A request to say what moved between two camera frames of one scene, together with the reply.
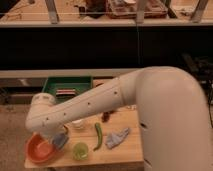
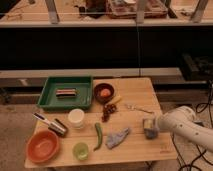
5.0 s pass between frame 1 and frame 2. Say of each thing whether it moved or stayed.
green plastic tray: stayed
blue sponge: moved
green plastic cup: stayed
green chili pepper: stayed
